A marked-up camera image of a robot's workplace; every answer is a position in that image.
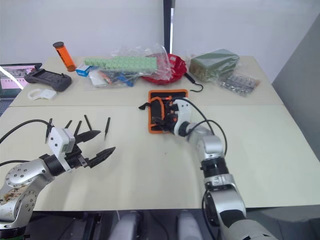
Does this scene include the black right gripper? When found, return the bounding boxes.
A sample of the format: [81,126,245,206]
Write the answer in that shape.
[152,100,179,135]

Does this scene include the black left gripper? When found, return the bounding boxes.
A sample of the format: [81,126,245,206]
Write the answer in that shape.
[65,129,117,171]

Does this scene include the black orange-edged tool roll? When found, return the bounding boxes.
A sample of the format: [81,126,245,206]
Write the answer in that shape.
[138,89,189,135]

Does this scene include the red plastic basket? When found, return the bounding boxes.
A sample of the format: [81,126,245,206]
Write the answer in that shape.
[140,52,188,87]

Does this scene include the blue plastic parts in bag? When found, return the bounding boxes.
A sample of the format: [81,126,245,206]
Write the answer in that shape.
[115,72,140,88]

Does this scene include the clear plastic bag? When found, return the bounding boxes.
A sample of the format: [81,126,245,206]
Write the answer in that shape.
[84,43,174,89]

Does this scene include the white packet in bag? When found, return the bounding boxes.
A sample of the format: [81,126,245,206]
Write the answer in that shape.
[89,70,108,88]

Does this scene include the light green block strip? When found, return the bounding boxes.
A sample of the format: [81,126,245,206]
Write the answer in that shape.
[83,55,158,75]

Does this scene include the small blue and white box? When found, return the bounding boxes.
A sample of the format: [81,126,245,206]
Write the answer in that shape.
[75,65,91,79]

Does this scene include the green box in plastic wrap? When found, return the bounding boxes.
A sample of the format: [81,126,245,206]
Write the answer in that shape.
[188,47,241,84]

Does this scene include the black handheld controller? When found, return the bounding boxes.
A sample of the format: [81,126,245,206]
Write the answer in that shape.
[23,68,73,92]

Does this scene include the bag of metallic parts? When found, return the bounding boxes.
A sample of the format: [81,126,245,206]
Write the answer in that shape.
[219,73,261,98]

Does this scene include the orange cylinder with black cap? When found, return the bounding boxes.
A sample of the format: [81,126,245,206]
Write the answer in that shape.
[52,41,77,73]

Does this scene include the laptop with lit screen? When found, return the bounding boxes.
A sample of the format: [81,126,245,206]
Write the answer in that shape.
[0,62,44,99]

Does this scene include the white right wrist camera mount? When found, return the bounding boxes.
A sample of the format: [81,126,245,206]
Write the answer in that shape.
[172,98,194,137]

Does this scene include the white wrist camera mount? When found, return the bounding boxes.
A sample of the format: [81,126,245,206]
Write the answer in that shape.
[172,98,194,137]
[47,126,76,173]

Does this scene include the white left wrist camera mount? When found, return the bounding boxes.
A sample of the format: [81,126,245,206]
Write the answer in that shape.
[47,126,76,173]

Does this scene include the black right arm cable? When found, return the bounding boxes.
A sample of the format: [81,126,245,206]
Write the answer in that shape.
[185,98,229,156]

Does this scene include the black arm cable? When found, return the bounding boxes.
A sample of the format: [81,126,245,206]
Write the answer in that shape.
[185,98,229,156]
[0,119,54,167]

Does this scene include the black hooked cable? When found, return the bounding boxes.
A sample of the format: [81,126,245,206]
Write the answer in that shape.
[184,72,204,93]

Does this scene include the white plastic bracket part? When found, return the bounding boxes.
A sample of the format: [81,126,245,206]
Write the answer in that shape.
[27,87,58,102]

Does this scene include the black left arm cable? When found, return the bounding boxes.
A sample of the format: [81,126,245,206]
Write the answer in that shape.
[0,119,54,167]

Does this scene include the dark vertical post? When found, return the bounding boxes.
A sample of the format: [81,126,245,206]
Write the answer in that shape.
[163,0,175,55]

